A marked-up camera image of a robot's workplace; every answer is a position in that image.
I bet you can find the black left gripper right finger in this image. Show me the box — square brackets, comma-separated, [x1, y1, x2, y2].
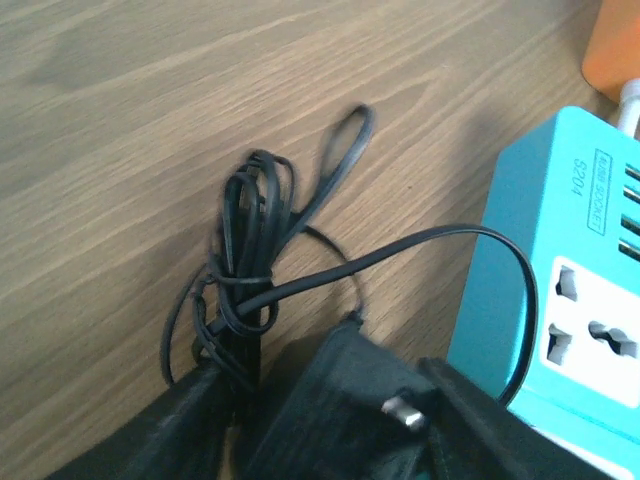
[418, 359, 609, 480]

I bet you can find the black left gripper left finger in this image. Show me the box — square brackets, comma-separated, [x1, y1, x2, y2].
[48, 365, 234, 480]

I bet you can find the black power adapter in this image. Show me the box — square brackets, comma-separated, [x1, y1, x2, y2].
[181, 104, 531, 479]

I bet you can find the teal power strip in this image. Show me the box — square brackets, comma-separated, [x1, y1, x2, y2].
[447, 107, 639, 479]

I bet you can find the orange power strip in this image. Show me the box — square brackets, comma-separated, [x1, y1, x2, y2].
[581, 0, 639, 103]

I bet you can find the white orange-strip cable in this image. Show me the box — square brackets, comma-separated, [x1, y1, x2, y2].
[616, 77, 640, 139]

